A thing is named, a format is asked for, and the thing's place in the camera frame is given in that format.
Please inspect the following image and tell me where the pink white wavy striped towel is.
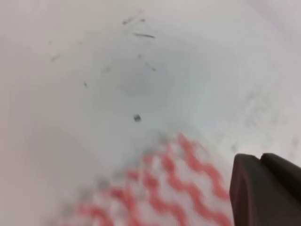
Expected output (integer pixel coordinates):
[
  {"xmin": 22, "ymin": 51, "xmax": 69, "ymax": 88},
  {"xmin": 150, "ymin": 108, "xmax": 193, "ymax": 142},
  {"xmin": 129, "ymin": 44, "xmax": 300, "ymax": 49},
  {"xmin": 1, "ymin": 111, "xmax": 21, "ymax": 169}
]
[{"xmin": 57, "ymin": 134, "xmax": 234, "ymax": 226}]

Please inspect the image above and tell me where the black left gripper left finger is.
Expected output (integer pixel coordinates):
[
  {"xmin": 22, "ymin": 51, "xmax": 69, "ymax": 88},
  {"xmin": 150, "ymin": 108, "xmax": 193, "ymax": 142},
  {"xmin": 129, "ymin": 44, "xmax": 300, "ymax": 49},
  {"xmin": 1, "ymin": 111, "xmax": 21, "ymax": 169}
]
[{"xmin": 230, "ymin": 154, "xmax": 301, "ymax": 226}]

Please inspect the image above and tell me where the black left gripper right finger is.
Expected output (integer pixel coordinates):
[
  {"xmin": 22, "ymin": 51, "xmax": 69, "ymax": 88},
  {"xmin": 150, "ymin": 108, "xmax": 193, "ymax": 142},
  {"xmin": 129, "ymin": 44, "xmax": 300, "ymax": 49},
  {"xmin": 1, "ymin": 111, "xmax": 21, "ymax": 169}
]
[{"xmin": 260, "ymin": 153, "xmax": 301, "ymax": 202}]

